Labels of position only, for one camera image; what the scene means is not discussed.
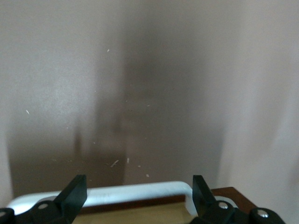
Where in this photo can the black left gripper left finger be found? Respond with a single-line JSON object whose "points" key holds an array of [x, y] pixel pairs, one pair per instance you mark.
{"points": [[72, 198]]}

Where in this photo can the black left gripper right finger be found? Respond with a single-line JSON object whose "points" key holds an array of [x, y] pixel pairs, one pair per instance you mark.
{"points": [[201, 198]]}

